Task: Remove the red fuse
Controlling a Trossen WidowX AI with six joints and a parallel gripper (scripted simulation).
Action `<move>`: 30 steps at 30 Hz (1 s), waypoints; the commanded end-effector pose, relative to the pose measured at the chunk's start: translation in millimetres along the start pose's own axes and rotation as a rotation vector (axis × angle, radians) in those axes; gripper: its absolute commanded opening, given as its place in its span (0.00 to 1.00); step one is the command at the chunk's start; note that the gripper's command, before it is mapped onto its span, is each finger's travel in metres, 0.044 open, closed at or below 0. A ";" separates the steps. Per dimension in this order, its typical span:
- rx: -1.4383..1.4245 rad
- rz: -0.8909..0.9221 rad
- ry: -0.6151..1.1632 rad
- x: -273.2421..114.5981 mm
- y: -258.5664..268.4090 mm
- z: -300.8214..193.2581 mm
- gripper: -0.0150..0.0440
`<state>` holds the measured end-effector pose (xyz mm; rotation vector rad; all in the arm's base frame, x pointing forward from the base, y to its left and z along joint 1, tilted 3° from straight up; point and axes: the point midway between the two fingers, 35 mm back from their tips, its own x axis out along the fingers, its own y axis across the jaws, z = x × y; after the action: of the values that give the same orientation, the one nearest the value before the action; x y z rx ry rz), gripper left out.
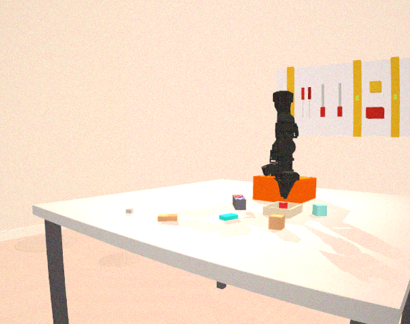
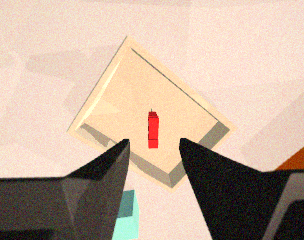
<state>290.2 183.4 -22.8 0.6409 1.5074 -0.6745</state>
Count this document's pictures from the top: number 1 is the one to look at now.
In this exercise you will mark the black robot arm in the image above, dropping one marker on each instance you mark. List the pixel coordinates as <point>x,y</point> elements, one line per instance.
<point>286,129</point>

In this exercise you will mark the cyan flat block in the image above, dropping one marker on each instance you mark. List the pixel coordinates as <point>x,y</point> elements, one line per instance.
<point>228,216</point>

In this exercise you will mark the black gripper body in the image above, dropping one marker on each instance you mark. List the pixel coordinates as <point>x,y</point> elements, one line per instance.
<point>288,174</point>

